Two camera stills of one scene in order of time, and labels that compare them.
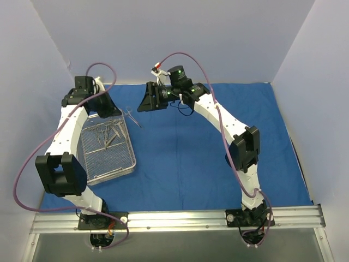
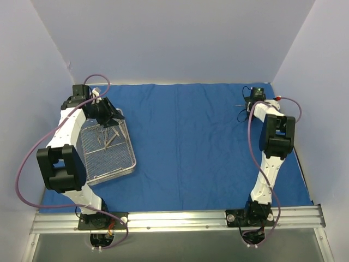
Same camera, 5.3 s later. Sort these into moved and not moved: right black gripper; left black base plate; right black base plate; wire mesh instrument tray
Moved: right black gripper
Not moved: wire mesh instrument tray; right black base plate; left black base plate
